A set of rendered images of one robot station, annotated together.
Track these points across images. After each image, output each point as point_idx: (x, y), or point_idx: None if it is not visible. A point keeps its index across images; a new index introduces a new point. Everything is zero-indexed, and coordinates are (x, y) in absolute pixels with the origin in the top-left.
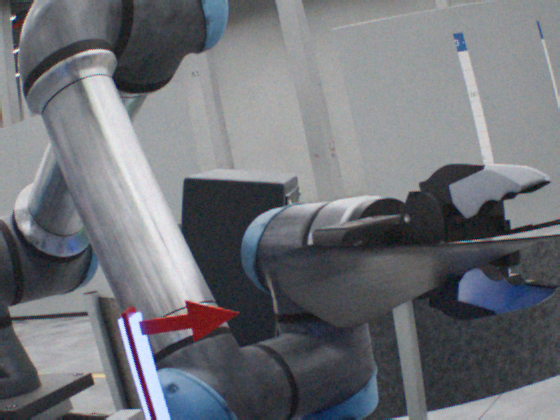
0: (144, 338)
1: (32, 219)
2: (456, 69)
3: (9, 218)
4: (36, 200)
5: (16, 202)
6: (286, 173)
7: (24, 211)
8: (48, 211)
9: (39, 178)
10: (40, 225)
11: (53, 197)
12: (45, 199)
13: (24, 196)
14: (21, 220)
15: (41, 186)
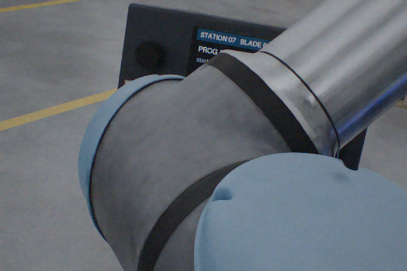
0: None
1: (335, 140)
2: None
3: (267, 149)
4: (369, 104)
5: (300, 112)
6: (170, 7)
7: (324, 128)
8: (373, 120)
9: (397, 65)
10: (340, 146)
11: (403, 96)
12: (390, 101)
13: (298, 96)
14: (327, 148)
15: (398, 80)
